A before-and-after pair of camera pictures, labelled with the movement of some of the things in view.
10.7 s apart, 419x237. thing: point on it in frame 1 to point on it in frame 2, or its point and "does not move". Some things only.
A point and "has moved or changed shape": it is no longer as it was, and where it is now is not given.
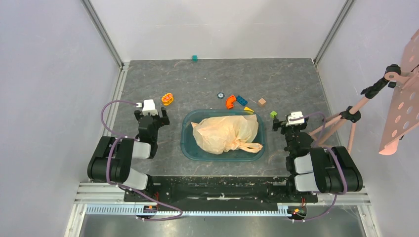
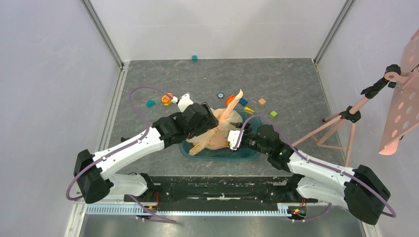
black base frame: (223, 189) does not move
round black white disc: (221, 95) does not move
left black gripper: (163, 120) to (209, 122)
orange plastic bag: (223, 134) has moved or changed shape
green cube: (272, 114) does not move
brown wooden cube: (262, 102) does not move
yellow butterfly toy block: (167, 98) does not move
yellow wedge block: (248, 109) does not move
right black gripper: (291, 127) to (245, 142)
